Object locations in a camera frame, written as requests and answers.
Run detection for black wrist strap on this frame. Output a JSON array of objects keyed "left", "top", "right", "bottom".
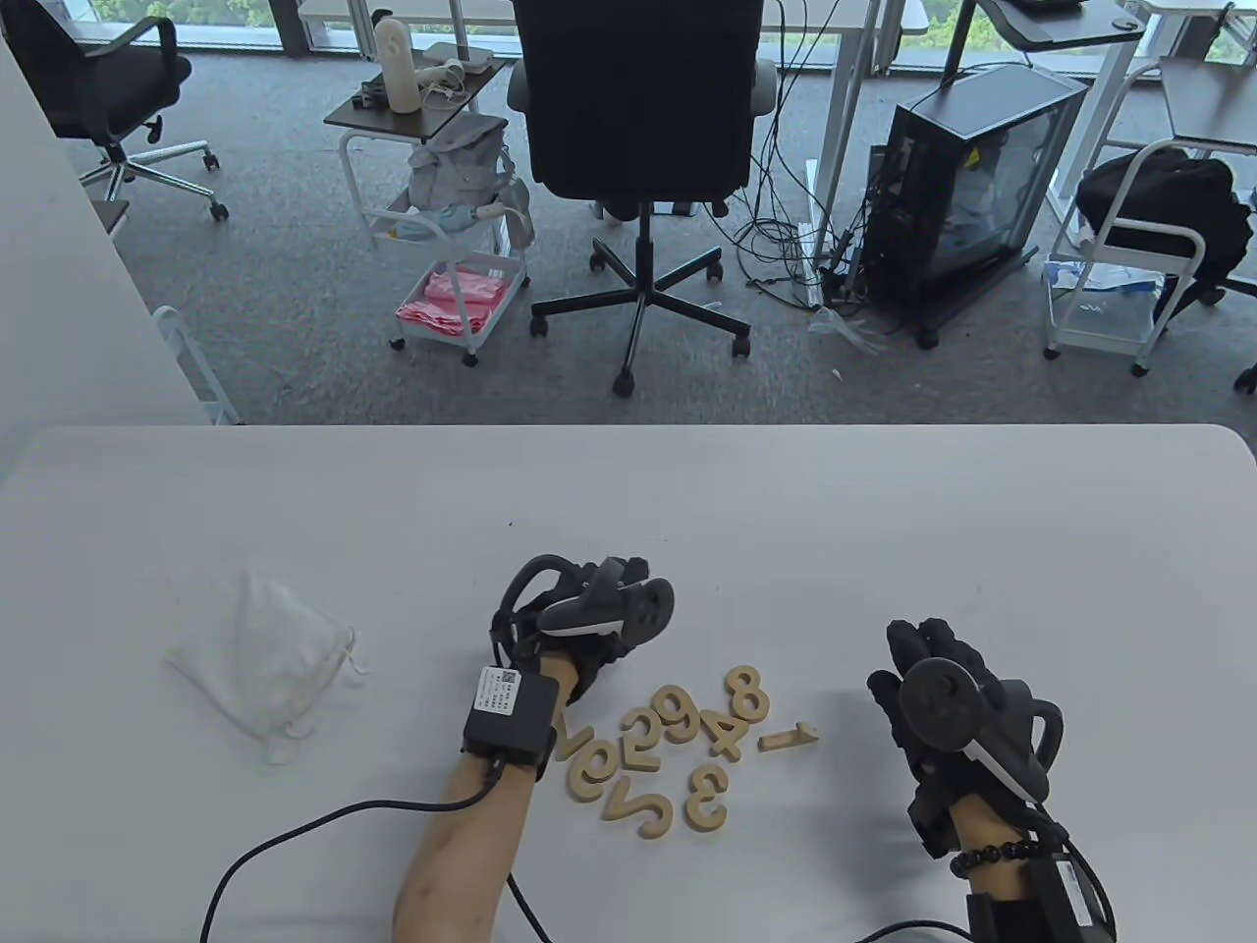
[{"left": 967, "top": 889, "right": 1057, "bottom": 943}]

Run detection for white rolling cart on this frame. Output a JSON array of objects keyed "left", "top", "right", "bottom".
[{"left": 1043, "top": 138, "right": 1209, "bottom": 377}]

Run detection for grey backpack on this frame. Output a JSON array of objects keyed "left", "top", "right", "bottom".
[{"left": 408, "top": 113, "right": 536, "bottom": 247}]

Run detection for clear plastic wrapper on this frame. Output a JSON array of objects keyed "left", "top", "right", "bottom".
[{"left": 807, "top": 306, "right": 890, "bottom": 355}]

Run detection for person's right hand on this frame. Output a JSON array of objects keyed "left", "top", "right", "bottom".
[{"left": 866, "top": 617, "right": 1065, "bottom": 860}]

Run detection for black computer tower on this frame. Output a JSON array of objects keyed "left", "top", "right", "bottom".
[{"left": 864, "top": 64, "right": 1091, "bottom": 350}]

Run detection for person's left hand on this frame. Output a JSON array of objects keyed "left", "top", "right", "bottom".
[{"left": 491, "top": 557, "right": 651, "bottom": 706}]

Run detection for white metal rack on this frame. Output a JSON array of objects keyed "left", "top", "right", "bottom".
[{"left": 152, "top": 306, "right": 243, "bottom": 425}]

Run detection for black wrist sensor box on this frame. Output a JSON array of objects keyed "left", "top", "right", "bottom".
[
  {"left": 462, "top": 665, "right": 561, "bottom": 782},
  {"left": 1031, "top": 855, "right": 1116, "bottom": 943}
]

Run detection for dark bead bracelet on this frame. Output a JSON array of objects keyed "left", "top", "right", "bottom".
[{"left": 950, "top": 830, "right": 1066, "bottom": 878}]

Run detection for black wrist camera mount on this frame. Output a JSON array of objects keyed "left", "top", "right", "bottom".
[{"left": 908, "top": 786, "right": 958, "bottom": 860}]

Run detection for light blue pouch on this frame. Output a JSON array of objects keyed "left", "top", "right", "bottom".
[{"left": 386, "top": 201, "right": 504, "bottom": 243}]

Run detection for black high-back office chair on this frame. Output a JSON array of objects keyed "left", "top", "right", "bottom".
[{"left": 507, "top": 0, "right": 779, "bottom": 399}]

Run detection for pink folded cloths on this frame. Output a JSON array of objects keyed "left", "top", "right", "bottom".
[{"left": 397, "top": 270, "right": 512, "bottom": 338}]

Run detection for dark-topped white-frame desk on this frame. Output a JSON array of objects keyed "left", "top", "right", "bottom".
[{"left": 1046, "top": 0, "right": 1257, "bottom": 229}]

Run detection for grey handheld tracking controller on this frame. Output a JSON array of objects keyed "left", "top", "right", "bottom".
[
  {"left": 491, "top": 555, "right": 677, "bottom": 661},
  {"left": 899, "top": 656, "right": 1065, "bottom": 804}
]

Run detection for flat white box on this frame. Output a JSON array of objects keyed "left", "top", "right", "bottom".
[{"left": 424, "top": 41, "right": 495, "bottom": 76}]

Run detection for tangle of black cables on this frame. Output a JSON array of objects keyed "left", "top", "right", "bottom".
[{"left": 717, "top": 0, "right": 870, "bottom": 307}]

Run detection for person's right forearm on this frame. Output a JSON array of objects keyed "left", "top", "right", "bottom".
[{"left": 948, "top": 791, "right": 1042, "bottom": 900}]

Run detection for person's left forearm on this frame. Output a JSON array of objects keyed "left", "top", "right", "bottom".
[{"left": 391, "top": 658, "right": 580, "bottom": 943}]

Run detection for black standing desk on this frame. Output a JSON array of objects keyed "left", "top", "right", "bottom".
[{"left": 938, "top": 0, "right": 1148, "bottom": 91}]

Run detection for black chrome-base office chair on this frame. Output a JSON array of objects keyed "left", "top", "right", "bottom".
[{"left": 0, "top": 0, "right": 230, "bottom": 222}]

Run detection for cream cylindrical device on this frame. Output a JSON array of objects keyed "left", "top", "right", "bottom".
[{"left": 374, "top": 17, "right": 425, "bottom": 114}]

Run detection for pile of wooden number blocks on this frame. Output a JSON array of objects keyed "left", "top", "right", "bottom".
[{"left": 555, "top": 665, "right": 769, "bottom": 839}]

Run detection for white drawstring cloth bag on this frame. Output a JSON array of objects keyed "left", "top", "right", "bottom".
[{"left": 167, "top": 568, "right": 369, "bottom": 765}]

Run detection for black bag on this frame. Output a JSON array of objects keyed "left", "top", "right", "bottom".
[{"left": 1075, "top": 147, "right": 1256, "bottom": 320}]

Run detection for white cart with dark top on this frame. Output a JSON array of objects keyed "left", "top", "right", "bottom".
[{"left": 324, "top": 57, "right": 532, "bottom": 368}]

